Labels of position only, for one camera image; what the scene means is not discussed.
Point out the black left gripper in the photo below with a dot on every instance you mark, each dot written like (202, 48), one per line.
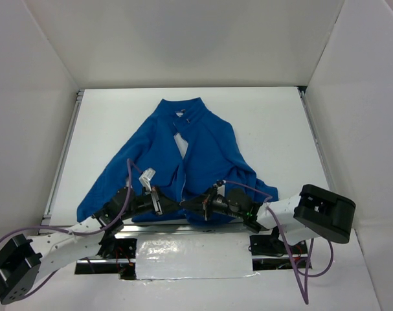
(157, 201)

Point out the blue zip-up jacket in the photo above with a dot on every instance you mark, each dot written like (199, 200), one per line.
(190, 149)

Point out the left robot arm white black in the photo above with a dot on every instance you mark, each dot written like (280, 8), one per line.
(25, 260)

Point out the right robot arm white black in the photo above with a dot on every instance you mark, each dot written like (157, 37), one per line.
(313, 212)

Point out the white foil covered panel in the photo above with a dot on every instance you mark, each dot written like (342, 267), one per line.
(193, 256)

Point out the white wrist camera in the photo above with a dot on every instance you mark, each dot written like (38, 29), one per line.
(145, 179)
(220, 183)

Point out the aluminium table frame rail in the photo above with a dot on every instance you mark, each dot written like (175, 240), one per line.
(177, 227)

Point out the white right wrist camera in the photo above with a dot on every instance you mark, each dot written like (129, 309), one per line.
(220, 183)

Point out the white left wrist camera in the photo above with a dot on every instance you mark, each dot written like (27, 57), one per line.
(145, 179)

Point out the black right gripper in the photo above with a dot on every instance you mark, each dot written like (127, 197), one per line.
(207, 201)

